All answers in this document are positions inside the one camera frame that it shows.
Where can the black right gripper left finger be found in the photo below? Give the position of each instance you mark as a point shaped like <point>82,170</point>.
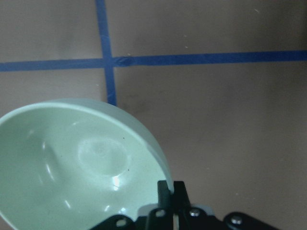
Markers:
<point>161,217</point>

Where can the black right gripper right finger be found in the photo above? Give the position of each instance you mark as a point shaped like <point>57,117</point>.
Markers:
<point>190,216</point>

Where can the green bowl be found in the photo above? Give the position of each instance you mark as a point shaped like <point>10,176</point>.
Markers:
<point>69,164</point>

